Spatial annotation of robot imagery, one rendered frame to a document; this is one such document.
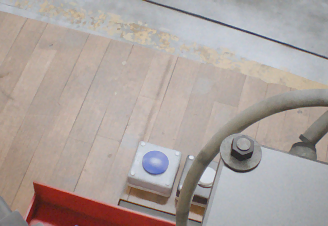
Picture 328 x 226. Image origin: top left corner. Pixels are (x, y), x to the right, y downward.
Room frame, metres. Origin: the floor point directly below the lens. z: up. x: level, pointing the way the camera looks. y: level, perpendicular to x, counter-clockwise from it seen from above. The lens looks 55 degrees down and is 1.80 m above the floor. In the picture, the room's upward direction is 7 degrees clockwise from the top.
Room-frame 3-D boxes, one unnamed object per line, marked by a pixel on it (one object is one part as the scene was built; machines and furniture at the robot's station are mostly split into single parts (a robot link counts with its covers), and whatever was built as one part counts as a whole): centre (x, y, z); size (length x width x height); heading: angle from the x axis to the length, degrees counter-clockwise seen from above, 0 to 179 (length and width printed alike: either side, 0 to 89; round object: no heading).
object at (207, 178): (0.51, -0.08, 0.93); 0.03 x 0.03 x 0.02
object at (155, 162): (0.53, 0.00, 0.93); 0.04 x 0.04 x 0.02
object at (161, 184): (0.53, 0.00, 0.90); 0.07 x 0.07 x 0.06; 80
